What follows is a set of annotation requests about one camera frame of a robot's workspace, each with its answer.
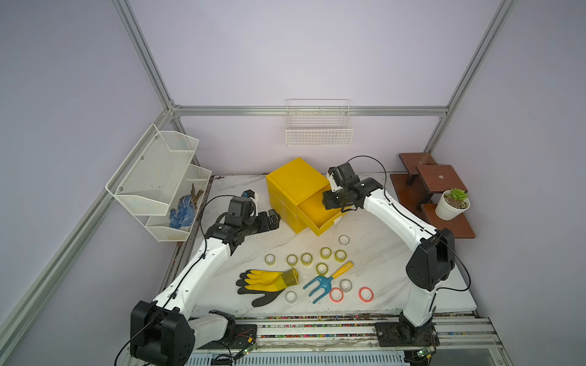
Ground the yellow plastic drawer cabinet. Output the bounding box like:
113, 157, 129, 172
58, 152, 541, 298
266, 158, 329, 233

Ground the yellow top drawer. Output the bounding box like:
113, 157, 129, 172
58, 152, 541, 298
298, 186, 344, 236

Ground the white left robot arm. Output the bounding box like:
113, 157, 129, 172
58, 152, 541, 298
123, 190, 281, 365

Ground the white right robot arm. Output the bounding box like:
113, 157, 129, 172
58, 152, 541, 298
323, 163, 456, 345

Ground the clear tape roll top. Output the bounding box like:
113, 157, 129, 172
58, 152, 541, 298
339, 235, 350, 246

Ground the clear tape roll by glove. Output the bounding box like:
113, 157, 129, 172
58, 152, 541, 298
285, 291, 297, 304

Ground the clear tape roll middle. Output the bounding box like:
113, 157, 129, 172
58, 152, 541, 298
340, 279, 353, 293

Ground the red tape roll left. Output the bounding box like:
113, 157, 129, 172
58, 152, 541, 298
329, 288, 344, 303

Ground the red tape roll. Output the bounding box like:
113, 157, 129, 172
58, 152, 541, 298
329, 288, 344, 303
359, 287, 374, 303

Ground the red tape roll right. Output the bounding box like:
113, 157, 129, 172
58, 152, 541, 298
359, 287, 374, 303

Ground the blue glove in shelf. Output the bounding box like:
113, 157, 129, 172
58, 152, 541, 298
169, 195, 195, 229

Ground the yellow black work glove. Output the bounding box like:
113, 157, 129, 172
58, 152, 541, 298
236, 268, 299, 308

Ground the brown wooden step shelf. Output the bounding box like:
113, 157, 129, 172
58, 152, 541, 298
389, 152, 476, 239

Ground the blue yellow garden fork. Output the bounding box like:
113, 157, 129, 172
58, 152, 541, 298
303, 261, 354, 304

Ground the white potted succulent plant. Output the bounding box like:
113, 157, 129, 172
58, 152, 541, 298
435, 188, 470, 221

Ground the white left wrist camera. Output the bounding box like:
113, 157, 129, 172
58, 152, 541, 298
242, 190, 259, 204

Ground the white wire wall basket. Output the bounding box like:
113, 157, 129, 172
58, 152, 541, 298
285, 99, 354, 147

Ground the white mesh wall shelf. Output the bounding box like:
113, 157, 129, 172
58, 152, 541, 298
105, 128, 212, 242

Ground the metal base rail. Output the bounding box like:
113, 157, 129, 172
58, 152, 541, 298
182, 314, 513, 365

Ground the aluminium frame rail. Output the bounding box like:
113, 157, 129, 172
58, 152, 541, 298
1, 1, 183, 358

